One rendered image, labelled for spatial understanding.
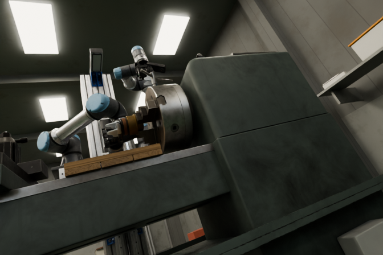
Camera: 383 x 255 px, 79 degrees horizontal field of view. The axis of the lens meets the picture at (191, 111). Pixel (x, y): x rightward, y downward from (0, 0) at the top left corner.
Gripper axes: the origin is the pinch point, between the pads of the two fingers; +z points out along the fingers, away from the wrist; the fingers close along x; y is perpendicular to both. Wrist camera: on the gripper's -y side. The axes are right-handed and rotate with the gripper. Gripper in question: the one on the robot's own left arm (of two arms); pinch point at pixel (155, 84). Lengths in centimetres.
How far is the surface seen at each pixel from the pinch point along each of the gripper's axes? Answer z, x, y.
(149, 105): 30.0, 15.7, 12.2
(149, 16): -395, -144, -109
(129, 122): 29.3, 6.2, 19.9
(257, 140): 58, 17, -22
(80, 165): 51, 15, 39
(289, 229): 88, 18, -13
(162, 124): 38.4, 12.5, 8.8
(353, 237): 97, 15, -33
